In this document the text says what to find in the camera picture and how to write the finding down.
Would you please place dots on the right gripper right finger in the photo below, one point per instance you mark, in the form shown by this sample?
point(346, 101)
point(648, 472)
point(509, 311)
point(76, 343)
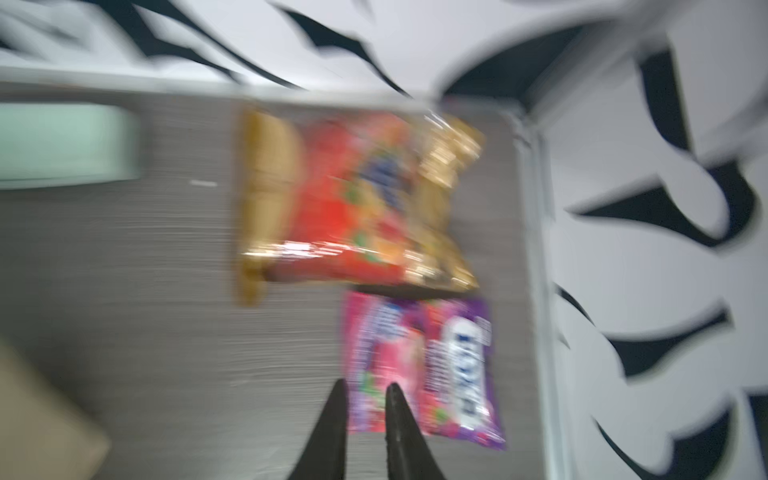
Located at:
point(408, 454)

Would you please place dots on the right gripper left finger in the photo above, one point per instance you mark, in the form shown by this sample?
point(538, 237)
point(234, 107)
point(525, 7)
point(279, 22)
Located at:
point(324, 455)

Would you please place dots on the mint green case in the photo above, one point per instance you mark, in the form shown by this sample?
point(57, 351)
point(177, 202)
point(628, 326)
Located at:
point(47, 145)

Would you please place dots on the purple pink candy bag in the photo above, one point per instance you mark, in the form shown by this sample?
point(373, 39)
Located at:
point(436, 350)

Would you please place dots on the gold red fruit snack bag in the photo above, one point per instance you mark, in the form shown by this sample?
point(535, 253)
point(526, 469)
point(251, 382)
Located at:
point(362, 198)

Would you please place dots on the blue checkered paper bag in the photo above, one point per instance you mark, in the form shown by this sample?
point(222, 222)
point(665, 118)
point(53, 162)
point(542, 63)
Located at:
point(43, 434)

